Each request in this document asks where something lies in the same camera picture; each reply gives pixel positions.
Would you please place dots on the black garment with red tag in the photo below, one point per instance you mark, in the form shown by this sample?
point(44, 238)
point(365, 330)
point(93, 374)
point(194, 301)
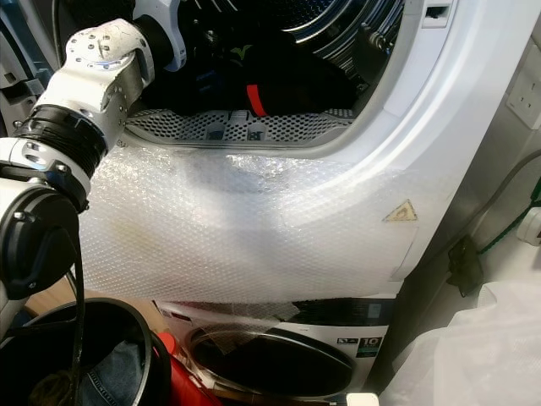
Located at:
point(296, 85)

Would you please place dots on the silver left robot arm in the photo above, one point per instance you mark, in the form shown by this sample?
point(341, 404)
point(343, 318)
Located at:
point(101, 85)

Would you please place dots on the white washing machine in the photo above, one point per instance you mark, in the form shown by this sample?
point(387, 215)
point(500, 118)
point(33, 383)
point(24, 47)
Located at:
point(376, 321)

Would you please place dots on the clear bubble wrap sheet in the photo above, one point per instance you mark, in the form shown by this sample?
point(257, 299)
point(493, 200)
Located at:
point(245, 224)

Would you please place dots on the white tumble dryer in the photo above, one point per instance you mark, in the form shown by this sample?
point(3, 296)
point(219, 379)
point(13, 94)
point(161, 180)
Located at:
point(431, 118)

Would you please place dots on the yellow triangle warning sticker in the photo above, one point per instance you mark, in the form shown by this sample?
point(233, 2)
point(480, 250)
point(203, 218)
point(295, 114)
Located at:
point(401, 213)

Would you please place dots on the red plastic item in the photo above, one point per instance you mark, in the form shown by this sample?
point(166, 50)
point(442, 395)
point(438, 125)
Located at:
point(186, 381)

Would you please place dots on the black washer label sticker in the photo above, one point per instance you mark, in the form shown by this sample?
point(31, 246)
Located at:
point(363, 348)

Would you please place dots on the blue denim jeans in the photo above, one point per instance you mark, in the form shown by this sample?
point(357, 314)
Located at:
point(114, 376)

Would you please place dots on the black round laundry basket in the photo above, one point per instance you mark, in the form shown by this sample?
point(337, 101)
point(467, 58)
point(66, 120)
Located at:
point(42, 355)

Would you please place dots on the white power plug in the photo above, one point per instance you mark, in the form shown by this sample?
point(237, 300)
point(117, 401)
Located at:
point(532, 227)

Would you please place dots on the white translucent plastic sheet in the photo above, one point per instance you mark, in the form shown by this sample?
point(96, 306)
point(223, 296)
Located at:
point(473, 355)

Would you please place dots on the white wall socket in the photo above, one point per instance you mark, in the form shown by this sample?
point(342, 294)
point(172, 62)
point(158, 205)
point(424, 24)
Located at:
point(526, 100)

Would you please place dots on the small black bracket box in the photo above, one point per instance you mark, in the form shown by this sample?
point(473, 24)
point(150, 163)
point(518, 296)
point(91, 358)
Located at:
point(465, 266)

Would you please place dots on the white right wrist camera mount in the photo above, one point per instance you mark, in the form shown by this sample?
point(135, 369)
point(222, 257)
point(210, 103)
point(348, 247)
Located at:
point(362, 400)

